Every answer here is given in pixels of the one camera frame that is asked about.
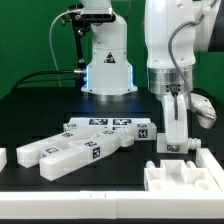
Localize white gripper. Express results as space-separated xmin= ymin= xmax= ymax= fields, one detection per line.
xmin=162 ymin=93 xmax=217 ymax=152

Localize white chair seat block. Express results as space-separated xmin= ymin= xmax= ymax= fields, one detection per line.
xmin=144 ymin=160 xmax=221 ymax=192

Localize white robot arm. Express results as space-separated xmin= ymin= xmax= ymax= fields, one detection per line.
xmin=80 ymin=0 xmax=222 ymax=154

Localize front long chair side piece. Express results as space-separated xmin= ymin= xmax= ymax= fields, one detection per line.
xmin=39 ymin=131 xmax=134 ymax=181

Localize long chair side piece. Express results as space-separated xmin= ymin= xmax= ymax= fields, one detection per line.
xmin=39 ymin=131 xmax=134 ymax=181
xmin=16 ymin=125 xmax=134 ymax=168

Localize rear long chair side piece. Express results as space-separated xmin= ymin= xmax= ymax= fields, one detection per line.
xmin=16 ymin=125 xmax=134 ymax=168

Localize white left border block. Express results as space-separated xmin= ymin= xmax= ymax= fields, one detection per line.
xmin=0 ymin=148 xmax=7 ymax=172

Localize white right border rail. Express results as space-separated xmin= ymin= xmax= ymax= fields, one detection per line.
xmin=196 ymin=148 xmax=224 ymax=192

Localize white border rail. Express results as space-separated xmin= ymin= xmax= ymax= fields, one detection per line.
xmin=196 ymin=148 xmax=224 ymax=192
xmin=0 ymin=191 xmax=224 ymax=219

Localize flat white tagged base plate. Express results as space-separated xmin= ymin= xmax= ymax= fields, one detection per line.
xmin=63 ymin=117 xmax=151 ymax=131

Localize white front border rail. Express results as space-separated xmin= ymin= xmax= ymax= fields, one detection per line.
xmin=0 ymin=191 xmax=224 ymax=219

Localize grey corrugated arm hose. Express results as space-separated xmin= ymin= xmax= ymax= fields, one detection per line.
xmin=167 ymin=0 xmax=221 ymax=114

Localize black camera stand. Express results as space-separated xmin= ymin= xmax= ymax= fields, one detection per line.
xmin=61 ymin=4 xmax=116 ymax=84

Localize black cables on table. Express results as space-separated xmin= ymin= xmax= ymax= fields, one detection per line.
xmin=11 ymin=69 xmax=88 ymax=93

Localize grey cable on stand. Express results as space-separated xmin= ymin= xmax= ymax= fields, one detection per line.
xmin=48 ymin=9 xmax=82 ymax=88

